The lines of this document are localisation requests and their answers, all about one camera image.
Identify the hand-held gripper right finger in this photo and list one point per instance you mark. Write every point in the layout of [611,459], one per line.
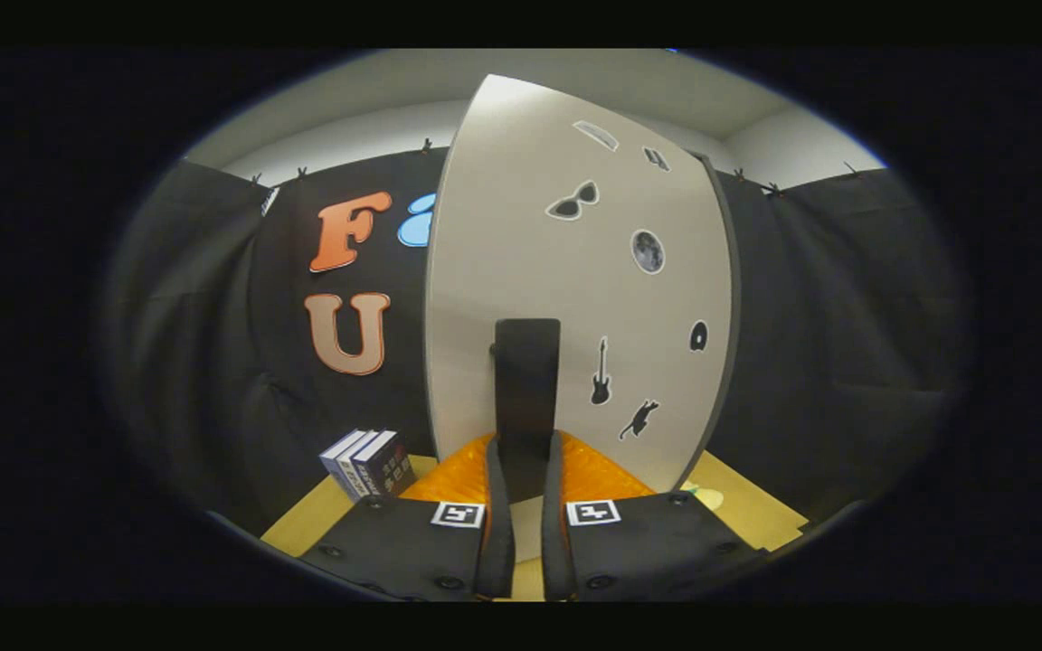
[557,551]

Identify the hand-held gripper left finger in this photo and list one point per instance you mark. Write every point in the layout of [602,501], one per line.
[496,542]

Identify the white and blue cosmetic tube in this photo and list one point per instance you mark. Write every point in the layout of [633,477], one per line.
[709,497]

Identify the beige cabinet door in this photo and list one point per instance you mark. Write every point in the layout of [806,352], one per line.
[503,226]

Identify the black backdrop cloth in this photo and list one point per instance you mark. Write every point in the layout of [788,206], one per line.
[847,316]

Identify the row of black cloth clips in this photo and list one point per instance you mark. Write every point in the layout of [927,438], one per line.
[426,146]

